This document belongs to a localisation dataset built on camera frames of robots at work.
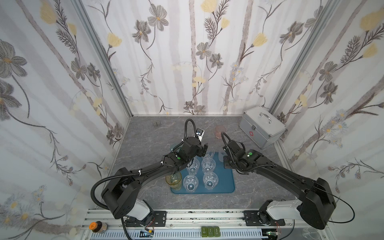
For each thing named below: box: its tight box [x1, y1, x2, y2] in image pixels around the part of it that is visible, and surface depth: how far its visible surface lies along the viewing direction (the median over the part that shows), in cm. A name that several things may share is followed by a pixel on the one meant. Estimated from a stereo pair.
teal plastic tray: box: [170, 152, 235, 194], surface depth 86 cm
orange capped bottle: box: [89, 221, 108, 234], surface depth 67 cm
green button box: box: [201, 226, 221, 238], surface depth 70 cm
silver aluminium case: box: [239, 106, 287, 149], surface depth 98 cm
